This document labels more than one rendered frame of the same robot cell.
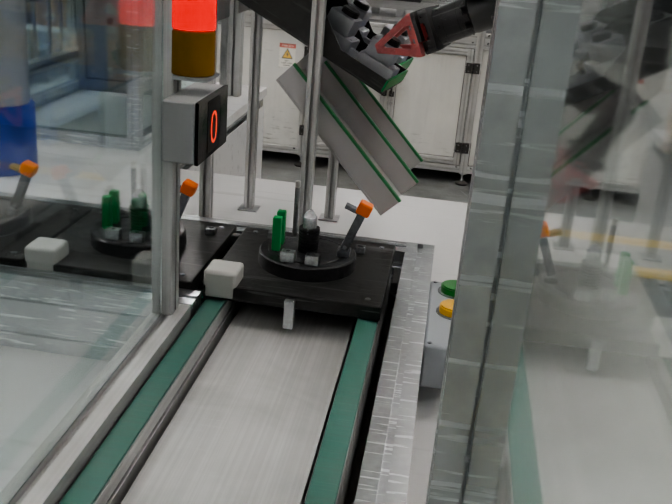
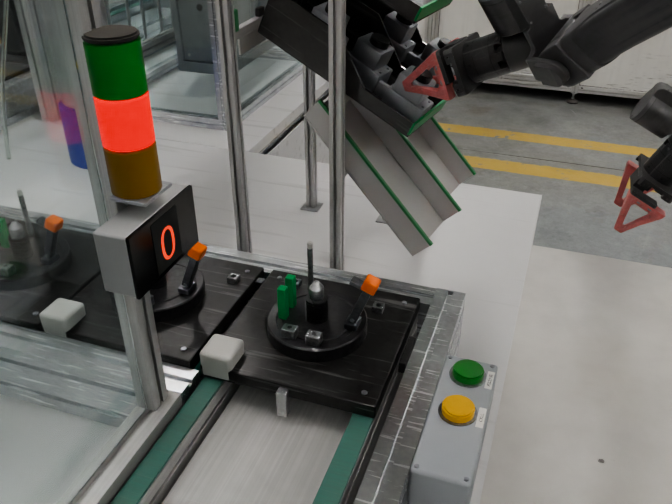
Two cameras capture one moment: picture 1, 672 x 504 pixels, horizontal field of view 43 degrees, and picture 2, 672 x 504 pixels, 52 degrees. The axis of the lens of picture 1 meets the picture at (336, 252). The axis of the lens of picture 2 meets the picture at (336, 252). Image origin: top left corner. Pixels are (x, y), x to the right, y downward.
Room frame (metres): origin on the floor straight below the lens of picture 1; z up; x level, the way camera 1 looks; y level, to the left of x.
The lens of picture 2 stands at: (0.41, -0.15, 1.57)
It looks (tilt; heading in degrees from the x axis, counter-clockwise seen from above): 32 degrees down; 13
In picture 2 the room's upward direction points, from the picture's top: straight up
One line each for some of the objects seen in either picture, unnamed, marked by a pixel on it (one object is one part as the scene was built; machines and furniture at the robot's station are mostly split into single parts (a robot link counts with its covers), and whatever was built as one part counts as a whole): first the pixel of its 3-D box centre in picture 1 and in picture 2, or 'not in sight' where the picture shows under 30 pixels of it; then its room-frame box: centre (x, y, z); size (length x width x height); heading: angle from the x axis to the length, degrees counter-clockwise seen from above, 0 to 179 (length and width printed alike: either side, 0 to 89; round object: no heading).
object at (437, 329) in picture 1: (450, 332); (455, 429); (1.04, -0.16, 0.93); 0.21 x 0.07 x 0.06; 173
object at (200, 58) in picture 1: (192, 51); (133, 166); (0.98, 0.18, 1.28); 0.05 x 0.05 x 0.05
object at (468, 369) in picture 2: (454, 291); (467, 374); (1.11, -0.17, 0.96); 0.04 x 0.04 x 0.02
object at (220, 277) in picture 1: (223, 279); (222, 357); (1.07, 0.15, 0.97); 0.05 x 0.05 x 0.04; 83
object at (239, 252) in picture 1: (306, 268); (317, 334); (1.15, 0.04, 0.96); 0.24 x 0.24 x 0.02; 83
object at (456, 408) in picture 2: (453, 311); (457, 411); (1.04, -0.16, 0.96); 0.04 x 0.04 x 0.02
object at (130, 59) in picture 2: not in sight; (116, 65); (0.98, 0.18, 1.38); 0.05 x 0.05 x 0.05
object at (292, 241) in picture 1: (307, 256); (317, 323); (1.15, 0.04, 0.98); 0.14 x 0.14 x 0.02
